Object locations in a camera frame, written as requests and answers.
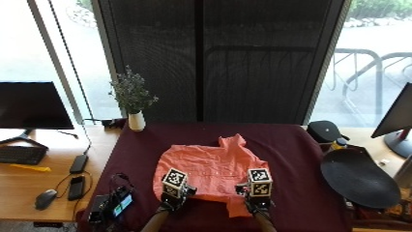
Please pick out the person's left hand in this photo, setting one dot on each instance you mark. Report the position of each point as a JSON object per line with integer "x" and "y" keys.
{"x": 172, "y": 197}

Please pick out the person's right hand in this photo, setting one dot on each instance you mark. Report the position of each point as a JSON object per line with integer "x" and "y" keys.
{"x": 259, "y": 202}

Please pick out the salmon pink shirt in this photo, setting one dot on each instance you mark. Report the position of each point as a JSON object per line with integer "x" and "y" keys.
{"x": 210, "y": 167}

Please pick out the white marker cube left glove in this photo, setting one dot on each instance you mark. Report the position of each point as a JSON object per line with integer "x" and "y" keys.
{"x": 174, "y": 181}

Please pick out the white marker cube glove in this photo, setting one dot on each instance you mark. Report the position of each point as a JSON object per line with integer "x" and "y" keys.
{"x": 260, "y": 182}
{"x": 174, "y": 181}

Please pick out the white marker cube right glove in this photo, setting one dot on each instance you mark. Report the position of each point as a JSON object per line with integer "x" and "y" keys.
{"x": 260, "y": 182}

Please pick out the dark maroon tablecloth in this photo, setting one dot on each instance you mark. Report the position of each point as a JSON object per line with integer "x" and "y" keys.
{"x": 296, "y": 180}

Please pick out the black device with lit screen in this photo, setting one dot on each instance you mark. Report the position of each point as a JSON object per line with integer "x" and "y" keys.
{"x": 112, "y": 204}

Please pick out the white ceramic vase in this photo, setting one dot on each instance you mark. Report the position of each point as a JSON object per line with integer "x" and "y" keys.
{"x": 136, "y": 121}

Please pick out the black smartphone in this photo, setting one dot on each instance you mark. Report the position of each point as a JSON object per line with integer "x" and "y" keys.
{"x": 76, "y": 188}

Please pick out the black power adapter brick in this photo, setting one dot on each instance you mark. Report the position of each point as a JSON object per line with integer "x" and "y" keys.
{"x": 79, "y": 163}

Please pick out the bunch of small dried flowers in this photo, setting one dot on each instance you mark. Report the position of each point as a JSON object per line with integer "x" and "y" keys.
{"x": 131, "y": 92}

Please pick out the dark grey computer mouse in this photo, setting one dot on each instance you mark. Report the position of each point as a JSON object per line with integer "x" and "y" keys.
{"x": 46, "y": 198}

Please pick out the small white block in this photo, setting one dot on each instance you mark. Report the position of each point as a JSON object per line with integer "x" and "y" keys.
{"x": 384, "y": 161}

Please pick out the yellow flat strip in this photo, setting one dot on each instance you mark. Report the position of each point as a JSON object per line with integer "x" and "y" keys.
{"x": 30, "y": 168}

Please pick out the dark mesh roller blind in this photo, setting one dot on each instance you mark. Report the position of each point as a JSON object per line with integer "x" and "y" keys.
{"x": 219, "y": 61}

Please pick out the black keyboard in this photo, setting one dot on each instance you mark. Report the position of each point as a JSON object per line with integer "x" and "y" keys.
{"x": 20, "y": 154}

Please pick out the black monitor with round base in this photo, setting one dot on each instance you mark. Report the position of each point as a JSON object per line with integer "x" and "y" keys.
{"x": 396, "y": 121}

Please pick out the grey metal bike rack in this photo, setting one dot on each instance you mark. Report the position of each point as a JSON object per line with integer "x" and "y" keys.
{"x": 364, "y": 77}

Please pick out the black computer monitor with legs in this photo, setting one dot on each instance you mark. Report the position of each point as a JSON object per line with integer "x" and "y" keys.
{"x": 30, "y": 106}

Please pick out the grey window frame post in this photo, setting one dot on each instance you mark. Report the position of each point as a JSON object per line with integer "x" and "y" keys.
{"x": 56, "y": 61}

